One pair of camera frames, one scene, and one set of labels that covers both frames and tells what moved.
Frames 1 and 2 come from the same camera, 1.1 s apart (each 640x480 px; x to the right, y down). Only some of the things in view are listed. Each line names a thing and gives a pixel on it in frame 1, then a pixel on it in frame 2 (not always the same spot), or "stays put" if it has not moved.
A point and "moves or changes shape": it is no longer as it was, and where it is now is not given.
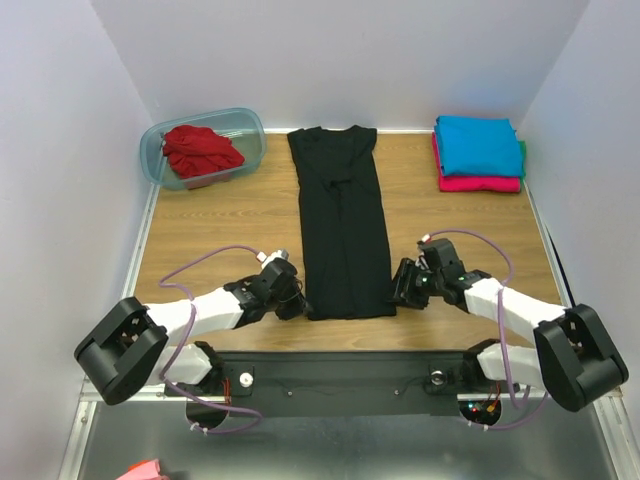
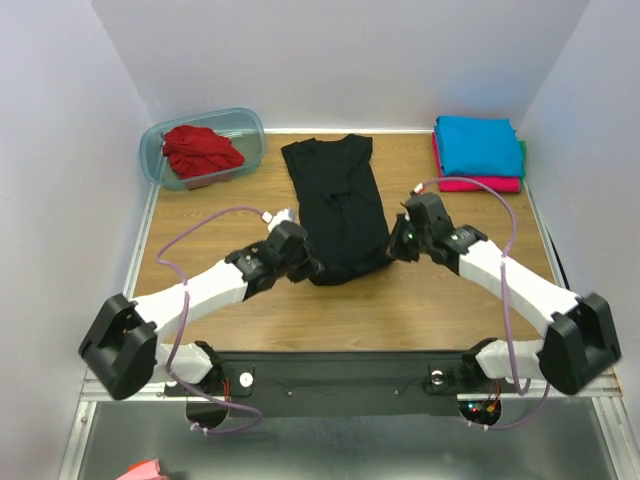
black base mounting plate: x=338 y=383 stays put
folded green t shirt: x=523 y=162 stays put
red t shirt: x=194 y=151 stays put
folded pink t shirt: x=495 y=184 stays put
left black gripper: x=298 y=307 -> x=311 y=265
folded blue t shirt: x=482 y=146 stays put
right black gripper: x=406 y=284 -> x=400 y=240
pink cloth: x=145 y=469 stays put
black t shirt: x=346 y=257 moves or changes shape
